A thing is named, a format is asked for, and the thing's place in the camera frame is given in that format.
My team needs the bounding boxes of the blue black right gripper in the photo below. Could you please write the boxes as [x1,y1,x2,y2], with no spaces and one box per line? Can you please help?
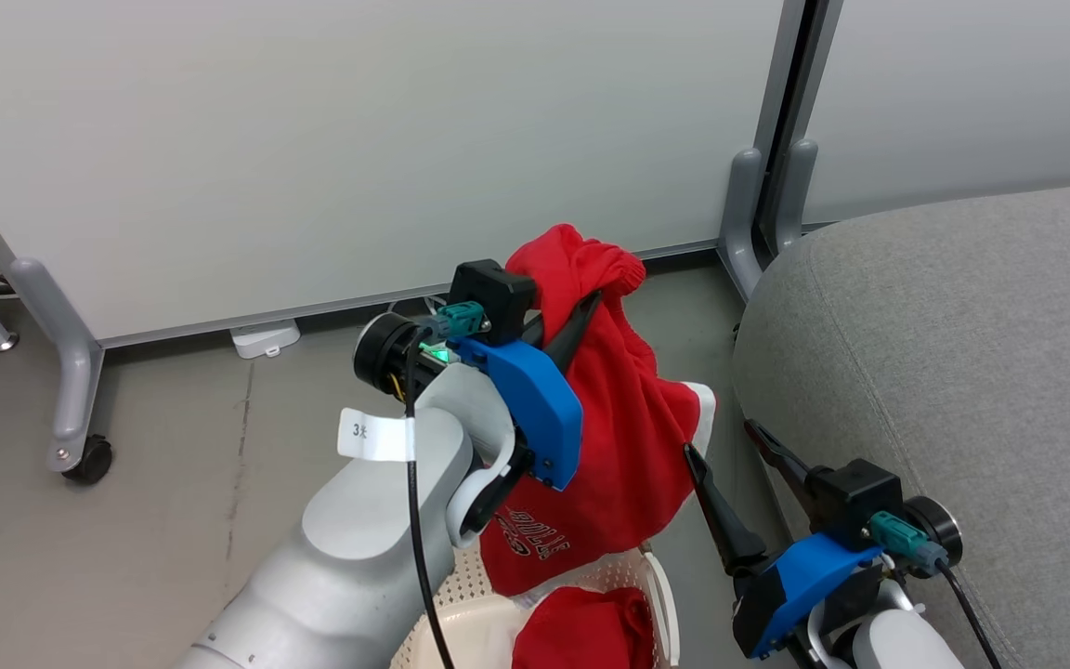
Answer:
[684,419,885,662]

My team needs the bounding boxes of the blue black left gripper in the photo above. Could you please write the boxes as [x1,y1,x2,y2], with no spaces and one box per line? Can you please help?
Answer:
[450,291,604,540]

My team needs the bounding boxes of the red printed garment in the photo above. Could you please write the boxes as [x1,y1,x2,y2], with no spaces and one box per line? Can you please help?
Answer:
[479,223,717,597]

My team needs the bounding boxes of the red garment white stripes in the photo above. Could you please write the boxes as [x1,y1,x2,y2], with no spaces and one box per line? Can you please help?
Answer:
[512,585,657,669]

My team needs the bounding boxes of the cream plastic laundry basket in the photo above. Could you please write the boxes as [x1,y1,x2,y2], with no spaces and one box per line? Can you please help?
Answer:
[391,544,682,669]

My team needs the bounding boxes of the white paper label tag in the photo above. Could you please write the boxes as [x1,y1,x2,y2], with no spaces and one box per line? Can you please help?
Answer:
[337,407,416,464]

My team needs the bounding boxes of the grey partition foot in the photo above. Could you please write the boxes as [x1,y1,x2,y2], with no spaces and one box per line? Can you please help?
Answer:
[7,257,108,476]
[718,147,769,301]
[770,138,820,255]

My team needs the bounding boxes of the grey fabric sofa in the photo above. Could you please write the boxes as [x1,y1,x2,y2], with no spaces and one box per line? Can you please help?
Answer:
[732,179,1070,669]

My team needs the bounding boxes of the white plastic floor box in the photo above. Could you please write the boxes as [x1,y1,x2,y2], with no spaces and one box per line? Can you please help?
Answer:
[229,319,303,361]

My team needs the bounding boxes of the white partition panel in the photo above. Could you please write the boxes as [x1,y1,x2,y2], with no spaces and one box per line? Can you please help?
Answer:
[0,0,810,350]
[800,0,1070,226]

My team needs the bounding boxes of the black caster wheel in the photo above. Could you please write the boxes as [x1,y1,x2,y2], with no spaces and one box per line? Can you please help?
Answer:
[60,434,115,487]

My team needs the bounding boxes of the teal cable connector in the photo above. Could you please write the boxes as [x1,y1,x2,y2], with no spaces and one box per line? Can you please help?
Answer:
[868,510,949,571]
[422,300,489,343]

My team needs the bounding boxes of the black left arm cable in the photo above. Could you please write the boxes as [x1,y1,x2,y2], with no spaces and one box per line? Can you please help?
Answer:
[401,321,458,669]

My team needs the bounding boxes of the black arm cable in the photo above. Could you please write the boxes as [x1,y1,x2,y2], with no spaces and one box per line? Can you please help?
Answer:
[936,557,1006,669]
[401,321,458,669]

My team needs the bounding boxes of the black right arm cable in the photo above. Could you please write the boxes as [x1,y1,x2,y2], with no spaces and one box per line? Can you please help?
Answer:
[936,557,1006,669]

